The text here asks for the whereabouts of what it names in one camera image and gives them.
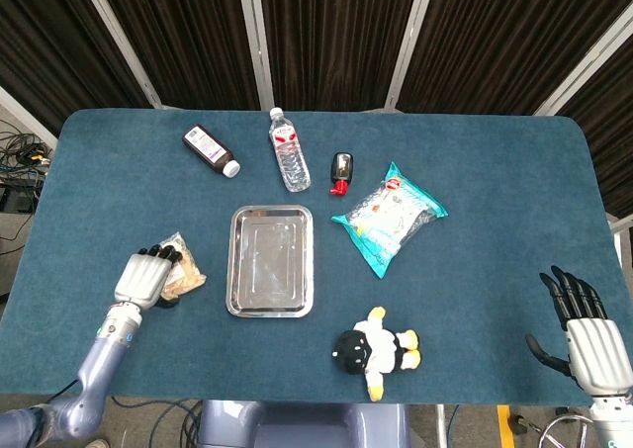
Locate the chrome wheel base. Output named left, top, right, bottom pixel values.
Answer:
left=537, top=414, right=597, bottom=448

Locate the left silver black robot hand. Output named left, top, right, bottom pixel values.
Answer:
left=114, top=243, right=185, bottom=311

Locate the tangle of cables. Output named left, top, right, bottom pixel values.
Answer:
left=0, top=119, right=54, bottom=185

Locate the clear plastic water bottle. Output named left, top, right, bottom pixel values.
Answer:
left=268, top=107, right=313, bottom=194

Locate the brown medicine bottle white cap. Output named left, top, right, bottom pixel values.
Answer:
left=182, top=123, right=242, bottom=178

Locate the teal clear snack package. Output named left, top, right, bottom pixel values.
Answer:
left=330, top=160, right=449, bottom=280

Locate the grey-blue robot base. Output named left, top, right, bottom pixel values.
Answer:
left=196, top=400, right=411, bottom=448

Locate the stainless steel rectangular tray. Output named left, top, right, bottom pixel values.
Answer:
left=226, top=204, right=316, bottom=319

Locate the black white plush penguin toy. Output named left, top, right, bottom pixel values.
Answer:
left=331, top=306, right=422, bottom=403

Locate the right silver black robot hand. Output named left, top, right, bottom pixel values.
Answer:
left=525, top=265, right=633, bottom=397

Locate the small dark bottle red cap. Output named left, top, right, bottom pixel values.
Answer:
left=329, top=151, right=355, bottom=197

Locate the brown snack packet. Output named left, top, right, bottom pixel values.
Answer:
left=158, top=231, right=208, bottom=302

